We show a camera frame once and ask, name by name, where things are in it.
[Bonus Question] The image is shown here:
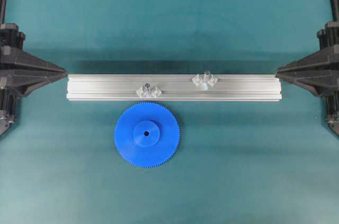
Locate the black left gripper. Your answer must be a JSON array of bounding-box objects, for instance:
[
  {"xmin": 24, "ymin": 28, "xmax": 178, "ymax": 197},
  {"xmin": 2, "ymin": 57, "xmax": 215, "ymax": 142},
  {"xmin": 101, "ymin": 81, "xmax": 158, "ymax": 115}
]
[{"xmin": 0, "ymin": 22, "xmax": 68, "ymax": 140}]

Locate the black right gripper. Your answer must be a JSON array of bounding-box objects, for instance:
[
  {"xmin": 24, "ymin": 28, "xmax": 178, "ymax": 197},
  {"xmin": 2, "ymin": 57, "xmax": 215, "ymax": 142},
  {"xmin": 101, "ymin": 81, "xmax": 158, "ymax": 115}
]
[{"xmin": 276, "ymin": 21, "xmax": 339, "ymax": 96}]

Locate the large blue plastic gear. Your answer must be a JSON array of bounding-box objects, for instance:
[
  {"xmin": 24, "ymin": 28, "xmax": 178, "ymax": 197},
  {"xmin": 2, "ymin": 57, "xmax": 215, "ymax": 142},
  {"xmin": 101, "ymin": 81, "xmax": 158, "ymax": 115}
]
[{"xmin": 114, "ymin": 102, "xmax": 180, "ymax": 168}]

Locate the right steel shaft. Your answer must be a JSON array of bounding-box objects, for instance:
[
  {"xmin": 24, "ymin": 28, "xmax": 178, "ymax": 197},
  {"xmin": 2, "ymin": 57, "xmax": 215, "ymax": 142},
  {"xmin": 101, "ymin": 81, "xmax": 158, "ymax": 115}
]
[{"xmin": 202, "ymin": 70, "xmax": 210, "ymax": 91}]

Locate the steel shaft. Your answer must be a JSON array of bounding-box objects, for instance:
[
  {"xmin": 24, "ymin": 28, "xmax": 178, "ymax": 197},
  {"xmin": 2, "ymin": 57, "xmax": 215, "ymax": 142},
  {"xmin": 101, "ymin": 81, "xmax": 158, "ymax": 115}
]
[
  {"xmin": 144, "ymin": 83, "xmax": 151, "ymax": 95},
  {"xmin": 202, "ymin": 70, "xmax": 210, "ymax": 91}
]

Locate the left steel shaft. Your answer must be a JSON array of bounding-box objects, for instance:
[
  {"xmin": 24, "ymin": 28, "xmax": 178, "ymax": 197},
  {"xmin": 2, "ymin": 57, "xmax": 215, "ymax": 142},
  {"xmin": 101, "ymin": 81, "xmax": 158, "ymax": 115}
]
[{"xmin": 144, "ymin": 83, "xmax": 151, "ymax": 95}]

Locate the aluminium extrusion rail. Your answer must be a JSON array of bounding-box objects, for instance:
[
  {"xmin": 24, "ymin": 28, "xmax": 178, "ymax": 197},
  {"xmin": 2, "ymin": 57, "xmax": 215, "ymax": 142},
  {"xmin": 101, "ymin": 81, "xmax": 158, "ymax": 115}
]
[{"xmin": 66, "ymin": 74, "xmax": 282, "ymax": 102}]

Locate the grey right shaft bracket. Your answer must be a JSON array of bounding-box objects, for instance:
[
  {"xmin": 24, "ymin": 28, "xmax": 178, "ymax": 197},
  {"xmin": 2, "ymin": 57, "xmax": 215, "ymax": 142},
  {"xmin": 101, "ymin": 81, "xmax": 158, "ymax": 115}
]
[{"xmin": 191, "ymin": 74, "xmax": 219, "ymax": 86}]

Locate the grey shaft bracket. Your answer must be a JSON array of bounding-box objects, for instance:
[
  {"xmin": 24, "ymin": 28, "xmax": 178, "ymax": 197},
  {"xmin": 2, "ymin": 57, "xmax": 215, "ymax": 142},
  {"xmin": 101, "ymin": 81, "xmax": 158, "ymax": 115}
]
[
  {"xmin": 136, "ymin": 84, "xmax": 162, "ymax": 98},
  {"xmin": 191, "ymin": 74, "xmax": 219, "ymax": 86}
]

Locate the grey left shaft bracket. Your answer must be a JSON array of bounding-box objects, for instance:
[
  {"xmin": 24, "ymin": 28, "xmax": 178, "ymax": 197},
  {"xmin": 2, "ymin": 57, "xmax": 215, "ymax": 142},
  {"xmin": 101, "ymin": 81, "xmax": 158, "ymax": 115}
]
[{"xmin": 136, "ymin": 84, "xmax": 162, "ymax": 98}]

